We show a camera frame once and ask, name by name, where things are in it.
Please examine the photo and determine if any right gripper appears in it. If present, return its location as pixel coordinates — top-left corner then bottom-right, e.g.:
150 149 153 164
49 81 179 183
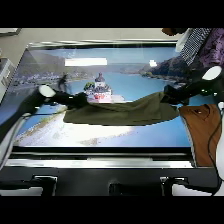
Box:
162 84 184 105

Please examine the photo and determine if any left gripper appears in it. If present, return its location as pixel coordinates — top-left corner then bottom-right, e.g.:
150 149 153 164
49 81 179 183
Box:
69 92 91 109

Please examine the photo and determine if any olive green shirt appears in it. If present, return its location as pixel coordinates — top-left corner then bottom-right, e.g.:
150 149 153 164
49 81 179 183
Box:
62 91 181 127

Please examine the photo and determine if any brown T-shirt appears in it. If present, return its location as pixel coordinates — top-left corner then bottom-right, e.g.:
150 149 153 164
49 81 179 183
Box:
179 103 224 168

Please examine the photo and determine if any black white checked garment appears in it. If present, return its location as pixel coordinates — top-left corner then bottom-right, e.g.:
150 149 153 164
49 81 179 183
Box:
179 27 213 66

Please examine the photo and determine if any brown garment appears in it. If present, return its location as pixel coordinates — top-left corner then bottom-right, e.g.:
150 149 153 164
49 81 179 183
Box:
161 27 188 37

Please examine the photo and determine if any purple garment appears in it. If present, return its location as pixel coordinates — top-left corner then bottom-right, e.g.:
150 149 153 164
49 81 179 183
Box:
199 27 224 68

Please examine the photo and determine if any black cable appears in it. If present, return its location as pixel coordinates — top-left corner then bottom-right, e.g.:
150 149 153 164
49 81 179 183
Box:
206 105 224 188

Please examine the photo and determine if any silver frame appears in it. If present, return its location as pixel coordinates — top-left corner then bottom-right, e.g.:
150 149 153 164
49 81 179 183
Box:
0 151 224 197

